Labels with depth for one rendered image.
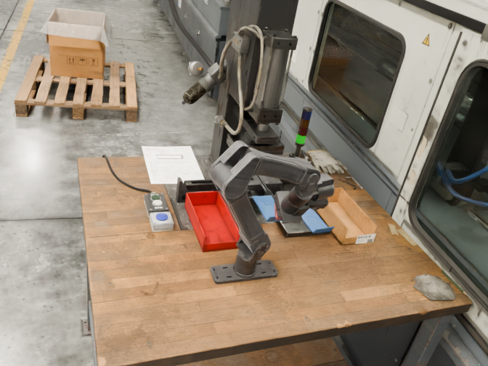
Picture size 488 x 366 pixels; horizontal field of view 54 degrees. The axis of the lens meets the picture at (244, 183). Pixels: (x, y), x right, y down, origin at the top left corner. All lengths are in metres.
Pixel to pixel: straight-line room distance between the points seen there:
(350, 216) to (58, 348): 1.43
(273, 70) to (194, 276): 0.68
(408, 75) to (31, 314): 2.02
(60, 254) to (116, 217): 1.29
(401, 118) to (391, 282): 0.73
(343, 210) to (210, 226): 0.54
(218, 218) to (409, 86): 0.92
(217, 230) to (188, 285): 0.28
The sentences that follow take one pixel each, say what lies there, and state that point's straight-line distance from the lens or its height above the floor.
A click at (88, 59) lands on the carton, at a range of 4.87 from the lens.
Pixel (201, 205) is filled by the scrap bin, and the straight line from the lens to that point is 1.70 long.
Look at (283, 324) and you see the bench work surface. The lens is 1.34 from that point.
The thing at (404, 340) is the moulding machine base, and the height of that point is 0.48.
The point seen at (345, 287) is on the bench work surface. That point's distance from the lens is 1.52.
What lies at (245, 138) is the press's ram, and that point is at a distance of 1.68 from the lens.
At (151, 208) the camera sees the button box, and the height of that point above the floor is 0.93.
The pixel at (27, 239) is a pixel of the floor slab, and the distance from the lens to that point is 3.03.
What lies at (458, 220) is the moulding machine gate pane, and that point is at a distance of 1.74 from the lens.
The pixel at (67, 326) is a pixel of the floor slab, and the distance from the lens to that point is 2.51.
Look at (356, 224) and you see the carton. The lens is 1.80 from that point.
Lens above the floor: 1.86
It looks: 31 degrees down
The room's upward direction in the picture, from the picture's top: 10 degrees clockwise
